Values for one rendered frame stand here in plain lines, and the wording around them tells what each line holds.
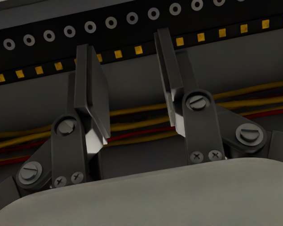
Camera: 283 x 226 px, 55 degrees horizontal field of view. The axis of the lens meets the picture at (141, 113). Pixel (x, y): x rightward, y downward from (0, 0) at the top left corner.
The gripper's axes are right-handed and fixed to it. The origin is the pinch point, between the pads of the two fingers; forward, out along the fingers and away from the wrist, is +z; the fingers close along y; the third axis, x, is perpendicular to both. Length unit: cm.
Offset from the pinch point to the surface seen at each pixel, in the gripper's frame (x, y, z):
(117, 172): -13.6, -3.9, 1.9
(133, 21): -6.0, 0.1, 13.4
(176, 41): -8.3, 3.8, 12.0
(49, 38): -6.0, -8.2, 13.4
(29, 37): -5.6, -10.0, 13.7
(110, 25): -6.0, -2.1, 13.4
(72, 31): -5.8, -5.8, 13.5
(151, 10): -5.5, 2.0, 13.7
